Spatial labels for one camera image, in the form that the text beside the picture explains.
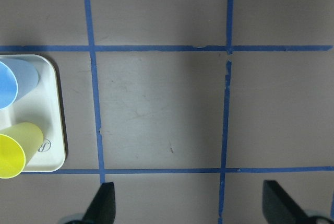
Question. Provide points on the blue plastic cup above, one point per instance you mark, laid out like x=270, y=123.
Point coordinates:
x=18, y=78

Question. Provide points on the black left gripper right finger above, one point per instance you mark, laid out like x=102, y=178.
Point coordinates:
x=279, y=208

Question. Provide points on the yellow plastic cup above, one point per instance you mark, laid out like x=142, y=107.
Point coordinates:
x=19, y=143

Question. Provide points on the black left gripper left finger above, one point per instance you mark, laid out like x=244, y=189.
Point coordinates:
x=103, y=206

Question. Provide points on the cream plastic tray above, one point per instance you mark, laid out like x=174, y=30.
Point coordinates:
x=41, y=107

